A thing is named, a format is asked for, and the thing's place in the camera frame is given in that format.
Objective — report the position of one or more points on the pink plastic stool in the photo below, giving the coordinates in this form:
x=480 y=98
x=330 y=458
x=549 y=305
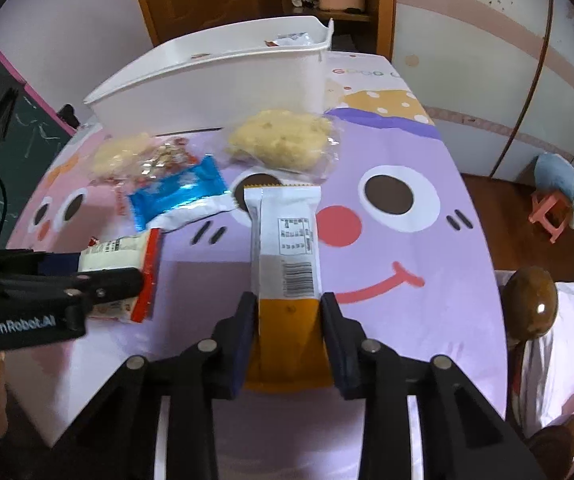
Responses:
x=549 y=215

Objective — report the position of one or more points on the round wooden bedpost knob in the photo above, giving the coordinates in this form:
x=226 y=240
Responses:
x=529 y=305

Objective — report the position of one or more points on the pink framed chalkboard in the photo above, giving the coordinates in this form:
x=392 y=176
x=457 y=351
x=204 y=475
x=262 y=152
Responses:
x=37 y=150

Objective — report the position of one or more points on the white plastic bin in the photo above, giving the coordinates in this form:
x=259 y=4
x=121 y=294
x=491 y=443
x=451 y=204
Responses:
x=217 y=90

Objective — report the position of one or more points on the clear packet with text label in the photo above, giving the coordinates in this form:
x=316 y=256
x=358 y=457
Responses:
x=289 y=40

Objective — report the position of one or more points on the red label snack packet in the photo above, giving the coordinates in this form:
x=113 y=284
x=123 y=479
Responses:
x=117 y=250

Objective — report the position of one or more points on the black chalkboard knob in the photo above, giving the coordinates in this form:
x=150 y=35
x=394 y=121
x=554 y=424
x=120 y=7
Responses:
x=69 y=116

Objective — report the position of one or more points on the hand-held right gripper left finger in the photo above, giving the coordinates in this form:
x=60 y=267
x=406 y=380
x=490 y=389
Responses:
x=242 y=350

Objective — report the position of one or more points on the wooden corner shelf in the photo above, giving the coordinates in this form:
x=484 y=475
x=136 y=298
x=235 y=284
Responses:
x=379 y=0

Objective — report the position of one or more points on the white pillow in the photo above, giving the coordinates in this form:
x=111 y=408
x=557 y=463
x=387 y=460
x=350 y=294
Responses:
x=572 y=340

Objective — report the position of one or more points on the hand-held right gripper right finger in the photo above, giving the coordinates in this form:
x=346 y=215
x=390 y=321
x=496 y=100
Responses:
x=337 y=350

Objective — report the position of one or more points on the blue plush toy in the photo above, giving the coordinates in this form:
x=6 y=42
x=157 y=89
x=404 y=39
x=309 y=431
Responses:
x=562 y=180

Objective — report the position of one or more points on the yellow cake packet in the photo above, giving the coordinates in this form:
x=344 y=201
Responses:
x=277 y=140

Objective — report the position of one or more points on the blue snack packet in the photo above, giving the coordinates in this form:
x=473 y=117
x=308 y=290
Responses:
x=177 y=195

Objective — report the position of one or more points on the floral wardrobe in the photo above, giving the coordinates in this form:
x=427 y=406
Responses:
x=492 y=60

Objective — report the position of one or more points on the cartoon printed tablecloth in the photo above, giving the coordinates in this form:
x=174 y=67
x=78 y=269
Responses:
x=417 y=160

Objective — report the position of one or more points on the brown wooden bed rail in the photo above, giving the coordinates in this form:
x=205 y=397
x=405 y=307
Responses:
x=559 y=440

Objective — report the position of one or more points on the white and orange snack packet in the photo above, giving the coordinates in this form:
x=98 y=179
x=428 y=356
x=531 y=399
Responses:
x=287 y=240

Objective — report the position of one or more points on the clear nut mix packet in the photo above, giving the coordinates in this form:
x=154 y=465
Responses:
x=167 y=162

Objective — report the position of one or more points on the small toys on shelf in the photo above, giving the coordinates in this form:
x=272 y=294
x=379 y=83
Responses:
x=303 y=1

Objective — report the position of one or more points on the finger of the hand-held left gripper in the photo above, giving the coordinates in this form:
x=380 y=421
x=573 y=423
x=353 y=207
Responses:
x=59 y=264
x=112 y=285

